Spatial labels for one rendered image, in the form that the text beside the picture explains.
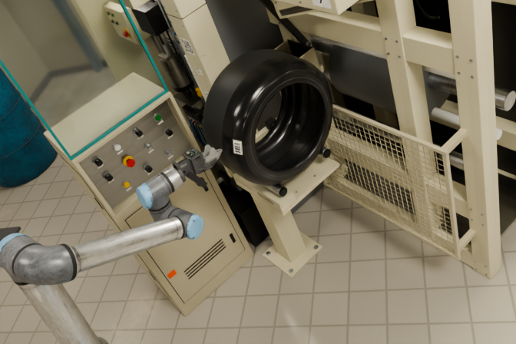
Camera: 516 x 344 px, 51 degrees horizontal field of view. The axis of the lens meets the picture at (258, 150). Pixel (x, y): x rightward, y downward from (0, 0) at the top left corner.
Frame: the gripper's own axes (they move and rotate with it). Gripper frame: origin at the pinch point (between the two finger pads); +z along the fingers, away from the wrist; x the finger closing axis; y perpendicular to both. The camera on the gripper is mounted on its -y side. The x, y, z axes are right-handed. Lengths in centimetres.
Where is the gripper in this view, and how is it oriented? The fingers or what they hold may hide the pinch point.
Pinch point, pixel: (219, 152)
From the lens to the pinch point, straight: 216.8
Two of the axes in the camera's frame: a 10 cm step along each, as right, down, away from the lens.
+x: -6.2, -3.5, 7.1
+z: 7.6, -5.2, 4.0
